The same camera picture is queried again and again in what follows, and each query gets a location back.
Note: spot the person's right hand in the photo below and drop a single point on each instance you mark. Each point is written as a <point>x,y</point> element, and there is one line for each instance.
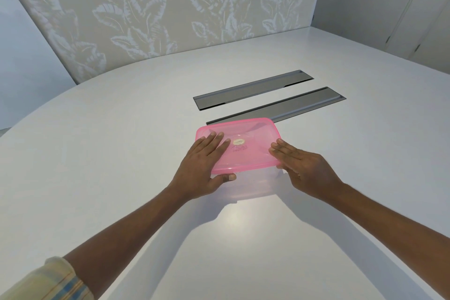
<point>309,173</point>

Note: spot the person's left little finger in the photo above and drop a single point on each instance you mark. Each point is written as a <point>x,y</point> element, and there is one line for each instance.
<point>197,145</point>

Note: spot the person's right middle finger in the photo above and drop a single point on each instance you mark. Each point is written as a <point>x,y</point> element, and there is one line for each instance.
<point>284,156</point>

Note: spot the person's left hand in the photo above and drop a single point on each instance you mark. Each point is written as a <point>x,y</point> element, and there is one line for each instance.
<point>198,169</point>

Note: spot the person's right thumb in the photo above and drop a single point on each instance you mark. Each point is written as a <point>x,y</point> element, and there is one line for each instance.
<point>283,169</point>

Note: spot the person's left middle finger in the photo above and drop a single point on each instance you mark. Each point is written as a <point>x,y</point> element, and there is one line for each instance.
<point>213,145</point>

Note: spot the person's right little finger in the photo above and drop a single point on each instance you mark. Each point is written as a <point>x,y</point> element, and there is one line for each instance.
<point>291,146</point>

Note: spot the person's right forearm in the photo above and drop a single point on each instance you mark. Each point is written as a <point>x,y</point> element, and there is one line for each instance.
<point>397,229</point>

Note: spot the white double door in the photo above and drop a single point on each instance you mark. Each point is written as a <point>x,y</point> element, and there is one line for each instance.
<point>365,8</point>

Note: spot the round beige sticker label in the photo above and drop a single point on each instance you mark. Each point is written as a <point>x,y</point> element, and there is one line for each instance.
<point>239,142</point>

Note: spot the plaid yellow shirt sleeve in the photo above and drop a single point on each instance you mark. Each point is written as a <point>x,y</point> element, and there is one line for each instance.
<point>45,282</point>

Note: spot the pink plastic container lid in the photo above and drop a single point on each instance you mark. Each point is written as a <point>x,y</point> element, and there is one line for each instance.
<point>248,155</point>

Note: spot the clear plastic food container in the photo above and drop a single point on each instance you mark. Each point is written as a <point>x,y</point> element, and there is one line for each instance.
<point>253,183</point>

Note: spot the person's left thumb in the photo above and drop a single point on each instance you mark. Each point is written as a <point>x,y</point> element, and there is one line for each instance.
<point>225,178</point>

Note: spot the person's left forearm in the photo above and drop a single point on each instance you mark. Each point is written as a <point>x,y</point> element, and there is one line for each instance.
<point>126,233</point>

